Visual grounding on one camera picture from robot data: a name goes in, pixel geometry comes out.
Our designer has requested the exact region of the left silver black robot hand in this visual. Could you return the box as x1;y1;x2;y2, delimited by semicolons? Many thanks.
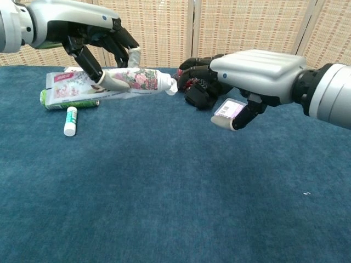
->
28;0;142;91

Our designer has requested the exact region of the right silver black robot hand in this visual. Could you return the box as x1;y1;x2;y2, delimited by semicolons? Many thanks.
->
179;50;308;132

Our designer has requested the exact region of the white floral toothpaste tube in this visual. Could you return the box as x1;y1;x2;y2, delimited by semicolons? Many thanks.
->
45;67;179;106

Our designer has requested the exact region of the clear box with purple label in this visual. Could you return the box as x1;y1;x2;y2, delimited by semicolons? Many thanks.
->
214;98;246;119

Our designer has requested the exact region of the bunch of red grapes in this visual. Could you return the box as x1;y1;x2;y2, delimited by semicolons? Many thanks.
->
175;68;193;89

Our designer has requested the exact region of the green drink can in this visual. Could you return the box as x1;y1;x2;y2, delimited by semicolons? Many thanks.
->
39;88;100;111

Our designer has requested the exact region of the small white green tube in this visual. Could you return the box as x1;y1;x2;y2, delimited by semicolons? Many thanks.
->
63;106;79;137

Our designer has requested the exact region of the blue felt table mat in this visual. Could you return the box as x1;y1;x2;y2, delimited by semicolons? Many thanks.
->
0;65;351;263

